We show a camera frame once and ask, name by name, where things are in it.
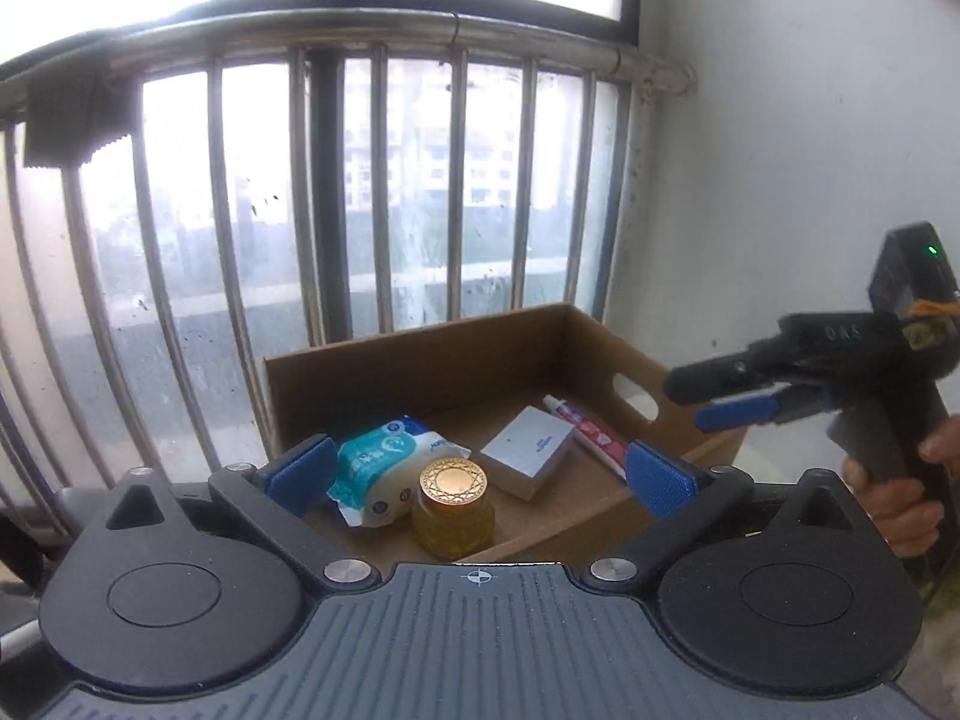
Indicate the blue wet wipes pack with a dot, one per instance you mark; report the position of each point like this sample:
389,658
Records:
375,457

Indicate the glass jar with gold lid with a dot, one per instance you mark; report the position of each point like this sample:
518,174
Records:
454,517

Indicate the cream bedside cabinet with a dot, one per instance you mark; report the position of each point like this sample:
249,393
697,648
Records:
943,671

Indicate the person's right hand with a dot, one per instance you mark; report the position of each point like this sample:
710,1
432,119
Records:
900,510

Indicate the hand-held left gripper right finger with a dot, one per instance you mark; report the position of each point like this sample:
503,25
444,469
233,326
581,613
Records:
664,476

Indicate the red white toothpaste tube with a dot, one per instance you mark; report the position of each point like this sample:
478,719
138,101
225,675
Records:
592,431

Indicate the metal window railing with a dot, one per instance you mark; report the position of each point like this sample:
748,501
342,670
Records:
225,240

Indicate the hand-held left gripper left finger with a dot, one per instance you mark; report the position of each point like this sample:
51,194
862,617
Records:
304,469

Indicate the black wheelchair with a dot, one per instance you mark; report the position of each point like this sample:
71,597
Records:
30,540

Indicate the white soap box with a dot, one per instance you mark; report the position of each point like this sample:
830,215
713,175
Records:
525,442

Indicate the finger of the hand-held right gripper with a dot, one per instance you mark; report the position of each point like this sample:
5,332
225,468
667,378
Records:
712,381
735,412

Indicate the grey ribbed pad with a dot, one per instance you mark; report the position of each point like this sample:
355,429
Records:
75,112

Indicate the brown cardboard box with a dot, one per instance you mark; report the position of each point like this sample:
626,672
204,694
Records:
480,360

